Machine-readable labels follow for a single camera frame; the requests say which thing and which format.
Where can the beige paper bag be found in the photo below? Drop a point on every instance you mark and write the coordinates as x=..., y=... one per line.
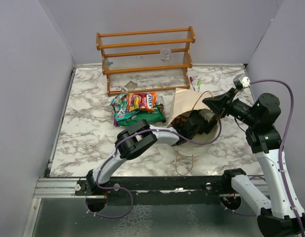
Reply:
x=183, y=103

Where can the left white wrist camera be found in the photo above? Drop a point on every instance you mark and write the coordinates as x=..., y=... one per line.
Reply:
x=207, y=114

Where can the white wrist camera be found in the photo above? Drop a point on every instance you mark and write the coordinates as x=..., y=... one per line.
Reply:
x=241, y=82
x=207, y=114

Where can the orange Fox's fruits packet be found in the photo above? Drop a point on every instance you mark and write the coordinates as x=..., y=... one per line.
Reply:
x=141, y=101

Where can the red orange snack packet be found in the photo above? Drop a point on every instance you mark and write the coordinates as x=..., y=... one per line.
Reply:
x=180, y=121

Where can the brown snack bag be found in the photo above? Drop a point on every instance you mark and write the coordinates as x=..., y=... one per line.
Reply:
x=160, y=105

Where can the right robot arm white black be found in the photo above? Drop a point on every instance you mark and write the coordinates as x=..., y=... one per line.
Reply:
x=280, y=214

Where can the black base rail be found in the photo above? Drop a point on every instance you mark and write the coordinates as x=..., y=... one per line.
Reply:
x=161, y=190

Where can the green snack packet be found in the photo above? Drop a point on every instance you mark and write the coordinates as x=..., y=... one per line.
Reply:
x=150, y=117

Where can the clear plastic jar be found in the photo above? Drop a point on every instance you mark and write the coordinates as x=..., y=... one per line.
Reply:
x=165, y=54

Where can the wooden orange shelf rack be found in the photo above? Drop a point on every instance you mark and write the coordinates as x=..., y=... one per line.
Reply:
x=123, y=48

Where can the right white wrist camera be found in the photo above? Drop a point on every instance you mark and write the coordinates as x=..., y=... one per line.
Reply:
x=241, y=82

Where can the teal snack packet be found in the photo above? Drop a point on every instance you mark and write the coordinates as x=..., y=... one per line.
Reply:
x=120, y=106

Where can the small red white box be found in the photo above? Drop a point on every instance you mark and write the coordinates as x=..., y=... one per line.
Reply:
x=115, y=89

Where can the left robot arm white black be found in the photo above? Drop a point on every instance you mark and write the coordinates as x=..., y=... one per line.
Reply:
x=136, y=139

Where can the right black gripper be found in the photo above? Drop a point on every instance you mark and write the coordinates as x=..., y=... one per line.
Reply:
x=222, y=104

